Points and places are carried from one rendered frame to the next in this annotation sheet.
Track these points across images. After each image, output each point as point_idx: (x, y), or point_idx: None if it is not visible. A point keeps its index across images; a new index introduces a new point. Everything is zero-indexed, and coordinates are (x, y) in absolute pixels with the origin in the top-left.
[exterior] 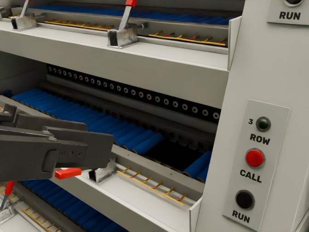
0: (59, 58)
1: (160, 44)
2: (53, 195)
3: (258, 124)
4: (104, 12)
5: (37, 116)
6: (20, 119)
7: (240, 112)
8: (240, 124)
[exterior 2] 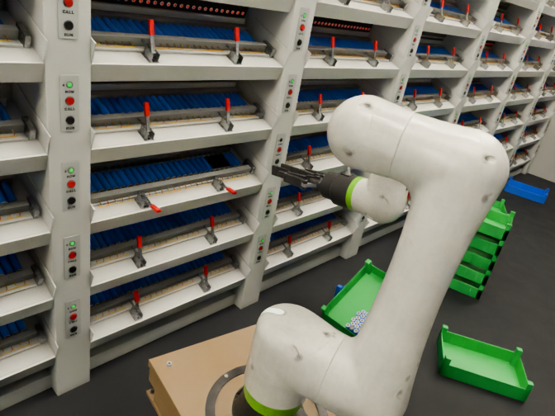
0: (192, 145)
1: (233, 121)
2: (139, 231)
3: (281, 140)
4: (165, 102)
5: (284, 168)
6: (290, 171)
7: (275, 139)
8: (275, 142)
